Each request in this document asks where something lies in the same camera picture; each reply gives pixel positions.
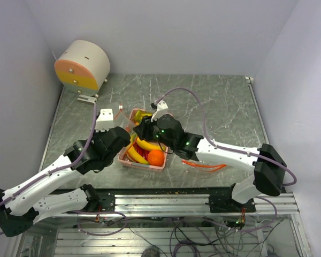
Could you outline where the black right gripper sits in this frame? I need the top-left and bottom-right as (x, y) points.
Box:
(133, 111), (176, 150)

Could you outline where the yellow banana bunch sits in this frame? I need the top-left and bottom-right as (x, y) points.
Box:
(132, 109), (167, 152)

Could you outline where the single yellow banana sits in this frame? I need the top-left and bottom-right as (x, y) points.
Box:
(126, 136), (149, 164)

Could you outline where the clear zip bag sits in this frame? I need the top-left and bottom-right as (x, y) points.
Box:
(182, 160), (226, 173)
(113, 103), (136, 134)

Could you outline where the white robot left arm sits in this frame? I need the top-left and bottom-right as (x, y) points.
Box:
(0, 127), (131, 237)

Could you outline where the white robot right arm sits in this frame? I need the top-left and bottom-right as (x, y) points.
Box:
(133, 115), (287, 212)

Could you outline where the orange fruit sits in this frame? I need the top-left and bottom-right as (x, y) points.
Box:
(147, 149), (165, 167)

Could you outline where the red chili pepper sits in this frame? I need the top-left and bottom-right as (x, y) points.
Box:
(137, 148), (149, 161)

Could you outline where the pink perforated plastic basket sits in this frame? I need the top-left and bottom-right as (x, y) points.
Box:
(117, 108), (169, 172)

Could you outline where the round cream drawer box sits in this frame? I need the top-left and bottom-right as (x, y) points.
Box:
(54, 40), (111, 96)

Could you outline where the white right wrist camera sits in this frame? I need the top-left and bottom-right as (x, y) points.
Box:
(151, 100), (168, 121)

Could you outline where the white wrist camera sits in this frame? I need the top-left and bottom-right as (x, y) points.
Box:
(151, 100), (168, 121)
(95, 109), (114, 132)

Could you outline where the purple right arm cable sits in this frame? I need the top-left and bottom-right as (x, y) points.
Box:
(154, 87), (297, 187)

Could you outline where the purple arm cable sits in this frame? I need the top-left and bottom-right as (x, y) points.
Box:
(0, 102), (98, 236)
(154, 87), (297, 187)

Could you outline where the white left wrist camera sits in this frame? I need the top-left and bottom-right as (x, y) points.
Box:
(95, 109), (114, 132)

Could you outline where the small white bracket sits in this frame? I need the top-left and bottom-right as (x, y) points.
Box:
(77, 94), (97, 104)

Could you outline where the aluminium rail frame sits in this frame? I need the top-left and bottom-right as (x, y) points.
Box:
(7, 188), (313, 256)

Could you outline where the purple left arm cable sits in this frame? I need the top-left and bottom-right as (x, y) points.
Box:
(0, 102), (98, 236)

